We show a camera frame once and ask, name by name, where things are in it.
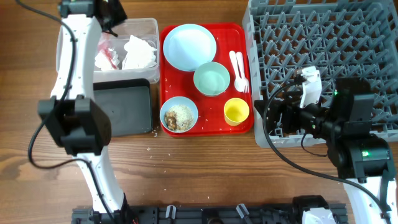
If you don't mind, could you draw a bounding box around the grey dishwasher rack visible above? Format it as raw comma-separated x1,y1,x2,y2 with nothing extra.
243,0,397,141

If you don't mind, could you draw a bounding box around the black food waste tray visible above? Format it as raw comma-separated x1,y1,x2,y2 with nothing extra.
93,78,153,137

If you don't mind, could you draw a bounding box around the white napkin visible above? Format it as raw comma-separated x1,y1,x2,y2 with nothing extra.
122,35,156,70

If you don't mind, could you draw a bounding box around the small white tissue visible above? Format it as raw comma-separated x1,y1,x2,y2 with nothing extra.
95,50,120,71

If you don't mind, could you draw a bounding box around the yellow plastic cup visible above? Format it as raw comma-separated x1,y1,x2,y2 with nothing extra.
223,98,250,126

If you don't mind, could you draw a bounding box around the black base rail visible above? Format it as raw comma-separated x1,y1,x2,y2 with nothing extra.
71,203,348,224

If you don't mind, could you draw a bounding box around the white plastic spoon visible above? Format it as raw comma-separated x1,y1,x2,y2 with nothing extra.
229,50,244,93

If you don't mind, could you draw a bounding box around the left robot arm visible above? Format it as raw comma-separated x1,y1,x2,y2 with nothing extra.
38,1,135,223

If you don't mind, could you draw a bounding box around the food scraps and rice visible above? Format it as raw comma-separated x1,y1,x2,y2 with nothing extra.
164,105,194,132

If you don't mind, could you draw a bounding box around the clear plastic waste bin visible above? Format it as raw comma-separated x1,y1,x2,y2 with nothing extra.
55,17,160,84

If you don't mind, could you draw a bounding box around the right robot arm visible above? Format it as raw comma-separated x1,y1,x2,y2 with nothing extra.
254,78,397,223

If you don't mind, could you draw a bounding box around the large light blue plate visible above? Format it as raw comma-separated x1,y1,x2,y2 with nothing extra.
162,24,217,72

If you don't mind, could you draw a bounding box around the red snack wrapper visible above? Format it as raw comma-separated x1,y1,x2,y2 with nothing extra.
98,48,119,70

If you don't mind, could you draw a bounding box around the red serving tray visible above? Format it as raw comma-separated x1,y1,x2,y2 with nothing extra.
159,22,254,138

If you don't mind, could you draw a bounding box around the mint green bowl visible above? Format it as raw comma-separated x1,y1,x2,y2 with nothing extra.
193,62,231,97

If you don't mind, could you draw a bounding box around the white plastic fork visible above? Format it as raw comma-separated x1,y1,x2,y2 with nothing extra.
236,52,249,93

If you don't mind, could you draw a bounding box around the small light blue bowl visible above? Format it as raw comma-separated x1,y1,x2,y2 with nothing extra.
160,96,198,134

